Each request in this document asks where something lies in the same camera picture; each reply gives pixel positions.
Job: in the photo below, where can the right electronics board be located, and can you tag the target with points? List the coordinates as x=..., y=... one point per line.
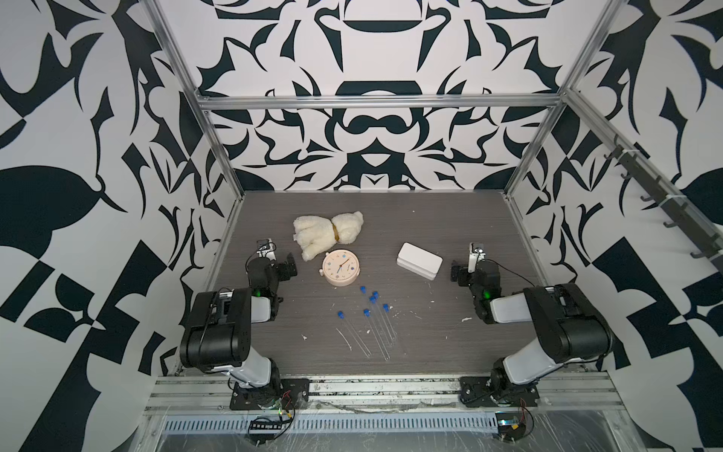
x=513, y=427

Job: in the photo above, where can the left electronics board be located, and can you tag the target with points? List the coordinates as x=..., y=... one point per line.
x=262, y=429

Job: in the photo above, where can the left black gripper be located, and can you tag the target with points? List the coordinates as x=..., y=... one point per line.
x=283, y=272

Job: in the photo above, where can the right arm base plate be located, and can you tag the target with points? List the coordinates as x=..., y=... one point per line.
x=495, y=391

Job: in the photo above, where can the electronics board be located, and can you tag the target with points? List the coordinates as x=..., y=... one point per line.
x=513, y=427
x=262, y=429

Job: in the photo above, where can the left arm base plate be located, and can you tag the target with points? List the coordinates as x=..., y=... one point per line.
x=284, y=394

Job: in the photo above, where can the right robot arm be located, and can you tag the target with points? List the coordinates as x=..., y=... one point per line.
x=569, y=329

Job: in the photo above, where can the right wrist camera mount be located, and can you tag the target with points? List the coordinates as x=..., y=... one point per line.
x=476, y=255

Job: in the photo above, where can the cream plush dog toy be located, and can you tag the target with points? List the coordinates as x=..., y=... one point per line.
x=316, y=235

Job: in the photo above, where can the white rectangular box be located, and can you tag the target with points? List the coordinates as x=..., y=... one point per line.
x=419, y=261

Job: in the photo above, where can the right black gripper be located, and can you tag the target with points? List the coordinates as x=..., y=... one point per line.
x=463, y=274

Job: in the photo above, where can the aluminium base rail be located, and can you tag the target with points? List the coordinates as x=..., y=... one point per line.
x=585, y=391

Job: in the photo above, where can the wall hook rack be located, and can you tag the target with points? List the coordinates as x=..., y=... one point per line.
x=680, y=209

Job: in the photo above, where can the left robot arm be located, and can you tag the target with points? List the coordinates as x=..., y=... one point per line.
x=218, y=333

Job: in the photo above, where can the pink round alarm clock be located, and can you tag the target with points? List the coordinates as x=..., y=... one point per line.
x=340, y=268

